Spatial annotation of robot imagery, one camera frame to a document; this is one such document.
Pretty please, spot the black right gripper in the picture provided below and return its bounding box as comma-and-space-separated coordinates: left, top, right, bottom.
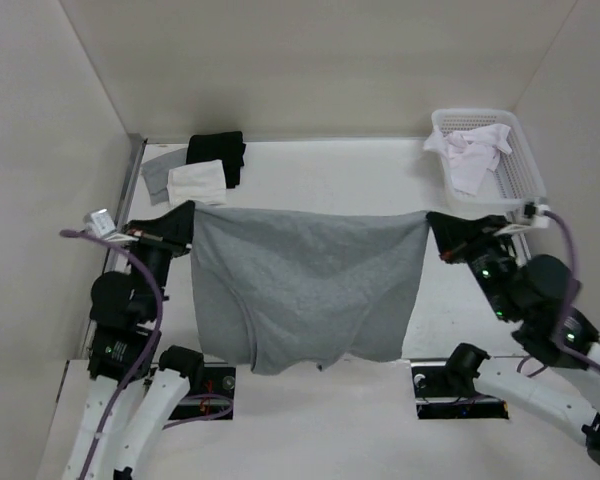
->
426, 209, 517, 319

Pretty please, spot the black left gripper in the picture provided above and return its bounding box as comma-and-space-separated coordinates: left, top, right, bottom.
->
121, 200, 197, 319

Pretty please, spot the grey tank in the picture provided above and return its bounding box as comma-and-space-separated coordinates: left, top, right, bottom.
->
191, 206, 429, 375
141, 148, 187, 205

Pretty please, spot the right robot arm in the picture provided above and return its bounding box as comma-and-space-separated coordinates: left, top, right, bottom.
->
426, 203, 600, 467

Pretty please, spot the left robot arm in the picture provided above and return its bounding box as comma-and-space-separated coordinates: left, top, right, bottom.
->
60, 201, 205, 479

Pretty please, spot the folded grey tank top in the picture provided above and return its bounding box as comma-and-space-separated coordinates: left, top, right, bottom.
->
141, 148, 187, 205

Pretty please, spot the folded white tank top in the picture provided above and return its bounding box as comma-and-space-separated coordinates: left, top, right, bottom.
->
167, 160, 227, 207

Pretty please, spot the white tank top in basket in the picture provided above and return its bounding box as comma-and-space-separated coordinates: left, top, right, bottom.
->
423, 123, 512, 196

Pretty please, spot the folded black tank top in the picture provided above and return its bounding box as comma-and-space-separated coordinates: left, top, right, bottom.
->
186, 131, 246, 189

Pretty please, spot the white plastic laundry basket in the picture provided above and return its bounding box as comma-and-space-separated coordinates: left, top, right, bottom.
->
430, 108, 546, 216

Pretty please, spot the right metal table rail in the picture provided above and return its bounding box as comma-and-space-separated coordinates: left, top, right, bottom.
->
508, 211, 531, 264

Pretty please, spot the metal table rail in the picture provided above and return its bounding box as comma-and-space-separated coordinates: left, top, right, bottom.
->
80, 133, 147, 359
508, 211, 531, 264

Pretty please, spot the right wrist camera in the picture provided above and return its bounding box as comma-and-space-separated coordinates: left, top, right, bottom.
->
520, 201, 551, 229

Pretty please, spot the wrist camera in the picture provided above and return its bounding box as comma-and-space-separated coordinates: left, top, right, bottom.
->
84, 209, 118, 239
520, 201, 551, 229

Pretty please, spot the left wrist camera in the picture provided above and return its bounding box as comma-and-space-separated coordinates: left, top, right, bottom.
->
84, 209, 118, 239

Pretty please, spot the left metal table rail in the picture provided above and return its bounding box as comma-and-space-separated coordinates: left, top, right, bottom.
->
80, 133, 147, 359

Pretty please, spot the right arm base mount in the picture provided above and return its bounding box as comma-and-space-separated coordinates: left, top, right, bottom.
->
410, 361, 509, 420

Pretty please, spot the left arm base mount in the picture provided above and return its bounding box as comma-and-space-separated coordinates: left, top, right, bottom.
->
169, 362, 236, 422

